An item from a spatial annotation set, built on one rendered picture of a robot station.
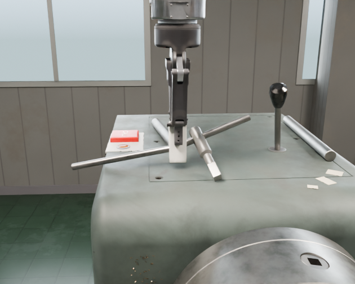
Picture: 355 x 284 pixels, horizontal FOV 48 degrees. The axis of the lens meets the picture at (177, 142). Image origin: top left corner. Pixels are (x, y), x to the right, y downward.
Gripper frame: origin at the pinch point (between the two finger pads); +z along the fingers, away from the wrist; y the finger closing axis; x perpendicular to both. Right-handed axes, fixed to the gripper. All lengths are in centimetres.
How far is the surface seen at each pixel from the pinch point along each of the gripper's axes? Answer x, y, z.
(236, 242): 6.3, 21.3, 7.5
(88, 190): -62, -266, 127
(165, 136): -1.6, -13.7, 2.9
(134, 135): -8.3, -16.6, 3.5
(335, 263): 17.2, 27.1, 7.3
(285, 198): 15.6, 12.9, 5.3
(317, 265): 15.1, 26.8, 7.6
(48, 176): -97, -268, 114
